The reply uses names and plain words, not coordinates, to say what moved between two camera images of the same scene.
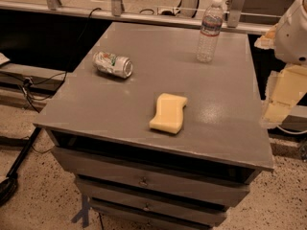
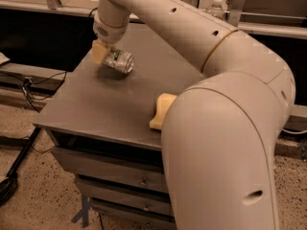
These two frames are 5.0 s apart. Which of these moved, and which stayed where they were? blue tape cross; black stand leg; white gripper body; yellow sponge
Moved: white gripper body
Stayed: blue tape cross; yellow sponge; black stand leg
